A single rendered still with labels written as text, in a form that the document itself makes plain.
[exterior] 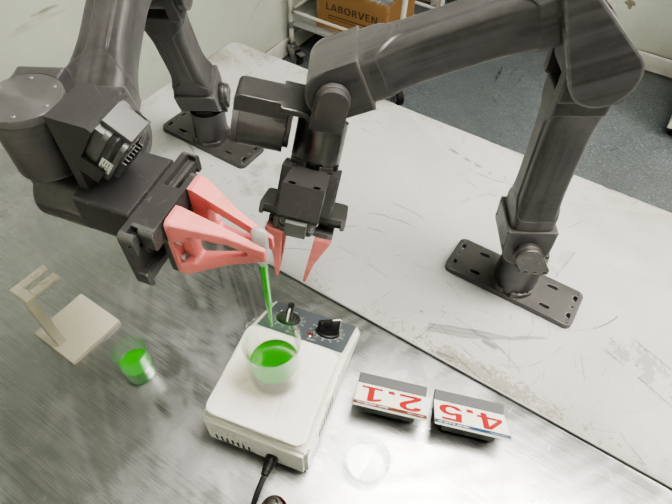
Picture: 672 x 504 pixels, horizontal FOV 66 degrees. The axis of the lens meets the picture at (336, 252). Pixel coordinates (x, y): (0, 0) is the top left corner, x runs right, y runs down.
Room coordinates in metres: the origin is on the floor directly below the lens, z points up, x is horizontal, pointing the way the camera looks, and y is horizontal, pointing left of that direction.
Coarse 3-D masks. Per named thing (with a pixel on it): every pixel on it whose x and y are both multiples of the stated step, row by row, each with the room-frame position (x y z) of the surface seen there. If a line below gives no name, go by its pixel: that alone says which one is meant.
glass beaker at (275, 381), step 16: (256, 320) 0.29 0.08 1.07; (288, 320) 0.29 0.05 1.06; (256, 336) 0.28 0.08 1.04; (272, 336) 0.29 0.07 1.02; (288, 336) 0.29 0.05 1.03; (256, 368) 0.24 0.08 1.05; (272, 368) 0.23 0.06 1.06; (288, 368) 0.24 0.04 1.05; (256, 384) 0.24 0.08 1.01; (272, 384) 0.23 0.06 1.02; (288, 384) 0.24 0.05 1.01
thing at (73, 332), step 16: (32, 272) 0.36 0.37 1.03; (16, 288) 0.34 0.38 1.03; (32, 304) 0.33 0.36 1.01; (80, 304) 0.39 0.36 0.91; (96, 304) 0.39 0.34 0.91; (48, 320) 0.33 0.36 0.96; (64, 320) 0.37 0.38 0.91; (80, 320) 0.37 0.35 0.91; (96, 320) 0.37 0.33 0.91; (112, 320) 0.37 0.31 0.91; (48, 336) 0.34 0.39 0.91; (64, 336) 0.34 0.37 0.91; (80, 336) 0.34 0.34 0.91; (96, 336) 0.34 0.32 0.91; (64, 352) 0.32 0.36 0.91; (80, 352) 0.32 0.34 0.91
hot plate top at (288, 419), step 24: (240, 360) 0.28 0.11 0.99; (312, 360) 0.28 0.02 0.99; (336, 360) 0.28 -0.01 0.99; (216, 384) 0.25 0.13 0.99; (240, 384) 0.25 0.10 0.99; (312, 384) 0.25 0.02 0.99; (216, 408) 0.22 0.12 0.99; (240, 408) 0.22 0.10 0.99; (264, 408) 0.22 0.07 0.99; (288, 408) 0.22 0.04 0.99; (312, 408) 0.22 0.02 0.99; (264, 432) 0.19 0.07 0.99; (288, 432) 0.20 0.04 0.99
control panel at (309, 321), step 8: (280, 304) 0.39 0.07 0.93; (272, 312) 0.37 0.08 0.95; (296, 312) 0.38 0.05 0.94; (304, 312) 0.38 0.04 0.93; (304, 320) 0.36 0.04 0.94; (312, 320) 0.36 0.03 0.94; (304, 328) 0.34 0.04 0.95; (312, 328) 0.35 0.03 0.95; (344, 328) 0.36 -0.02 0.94; (352, 328) 0.36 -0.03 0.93; (304, 336) 0.33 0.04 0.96; (312, 336) 0.33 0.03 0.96; (320, 336) 0.33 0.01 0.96; (344, 336) 0.34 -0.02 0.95; (320, 344) 0.32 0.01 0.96; (328, 344) 0.32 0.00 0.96; (336, 344) 0.32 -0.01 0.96; (344, 344) 0.32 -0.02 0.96
